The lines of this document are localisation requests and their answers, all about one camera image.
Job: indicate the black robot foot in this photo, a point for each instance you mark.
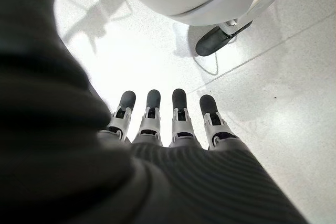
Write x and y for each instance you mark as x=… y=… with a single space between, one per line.
x=220 y=39

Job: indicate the left robot hand dark palm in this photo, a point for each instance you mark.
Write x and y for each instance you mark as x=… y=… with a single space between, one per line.
x=78 y=142

